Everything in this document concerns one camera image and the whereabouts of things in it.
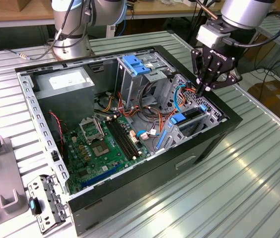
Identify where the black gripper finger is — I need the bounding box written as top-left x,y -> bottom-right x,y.
204,70 -> 243,97
191,48 -> 206,97

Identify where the black stand pole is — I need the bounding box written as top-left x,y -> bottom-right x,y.
187,0 -> 210,48

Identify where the blue wire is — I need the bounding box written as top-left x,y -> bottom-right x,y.
173,83 -> 188,113

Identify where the orange red wire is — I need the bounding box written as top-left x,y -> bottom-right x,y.
179,84 -> 198,105

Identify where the wooden desk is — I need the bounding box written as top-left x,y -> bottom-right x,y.
0,0 -> 224,48

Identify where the brown cardboard box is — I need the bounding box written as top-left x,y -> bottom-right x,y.
248,80 -> 280,124

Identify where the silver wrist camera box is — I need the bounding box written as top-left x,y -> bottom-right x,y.
196,23 -> 232,48

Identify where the red black fan wire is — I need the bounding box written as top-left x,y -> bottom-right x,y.
48,111 -> 65,159

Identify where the metal socket cover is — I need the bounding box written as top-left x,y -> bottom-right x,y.
78,116 -> 105,144

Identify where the black open PC case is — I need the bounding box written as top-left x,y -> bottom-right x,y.
14,45 -> 244,236

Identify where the CPU socket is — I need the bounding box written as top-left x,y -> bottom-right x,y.
90,140 -> 112,158

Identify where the grey metal drive cage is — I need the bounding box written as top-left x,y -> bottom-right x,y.
115,52 -> 177,110

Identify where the cable with metal connector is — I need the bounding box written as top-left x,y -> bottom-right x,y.
4,0 -> 91,60

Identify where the grey metal disk bay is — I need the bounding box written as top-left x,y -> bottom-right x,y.
152,104 -> 227,153

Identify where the blue plastic bay latch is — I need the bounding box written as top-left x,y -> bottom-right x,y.
121,55 -> 152,76

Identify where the black RAM slot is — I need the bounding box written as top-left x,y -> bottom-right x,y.
106,118 -> 135,161
112,116 -> 141,157

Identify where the blue expansion slot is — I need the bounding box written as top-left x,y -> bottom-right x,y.
81,165 -> 121,189

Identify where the black latch with blue insert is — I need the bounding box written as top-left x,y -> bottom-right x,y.
28,197 -> 43,216

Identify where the grey metal slot bracket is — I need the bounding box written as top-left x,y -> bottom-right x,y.
27,174 -> 71,235

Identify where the green motherboard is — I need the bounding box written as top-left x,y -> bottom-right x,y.
64,115 -> 153,195

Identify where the grey power supply unit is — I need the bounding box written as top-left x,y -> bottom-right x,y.
32,67 -> 96,129

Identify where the hard disk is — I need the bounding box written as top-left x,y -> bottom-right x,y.
156,105 -> 208,151

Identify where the white plug with blue wire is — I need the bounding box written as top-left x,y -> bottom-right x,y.
137,129 -> 160,141

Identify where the orange black wire bundle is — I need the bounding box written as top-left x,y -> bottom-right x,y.
94,91 -> 175,139

